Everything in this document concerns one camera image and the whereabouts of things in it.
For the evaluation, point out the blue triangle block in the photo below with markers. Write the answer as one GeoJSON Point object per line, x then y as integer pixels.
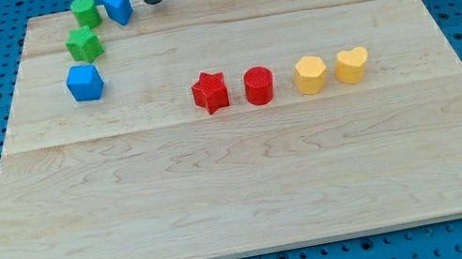
{"type": "Point", "coordinates": [119, 11]}

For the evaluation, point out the blue cube block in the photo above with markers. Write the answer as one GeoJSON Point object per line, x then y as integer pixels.
{"type": "Point", "coordinates": [84, 83]}

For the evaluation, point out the green star block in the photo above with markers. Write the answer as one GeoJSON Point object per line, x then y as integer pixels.
{"type": "Point", "coordinates": [84, 45]}

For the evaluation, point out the green cylinder block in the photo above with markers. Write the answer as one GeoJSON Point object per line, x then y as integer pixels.
{"type": "Point", "coordinates": [86, 13]}

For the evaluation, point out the red cylinder block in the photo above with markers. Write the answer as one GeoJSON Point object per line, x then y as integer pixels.
{"type": "Point", "coordinates": [258, 84]}

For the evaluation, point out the light wooden board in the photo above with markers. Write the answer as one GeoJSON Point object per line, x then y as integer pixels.
{"type": "Point", "coordinates": [143, 173]}

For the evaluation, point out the yellow hexagon block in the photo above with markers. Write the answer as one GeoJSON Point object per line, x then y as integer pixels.
{"type": "Point", "coordinates": [310, 75]}

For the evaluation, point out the yellow heart block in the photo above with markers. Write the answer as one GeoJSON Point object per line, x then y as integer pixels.
{"type": "Point", "coordinates": [350, 65]}

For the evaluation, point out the red star block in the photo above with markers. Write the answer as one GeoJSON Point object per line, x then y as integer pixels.
{"type": "Point", "coordinates": [210, 92]}

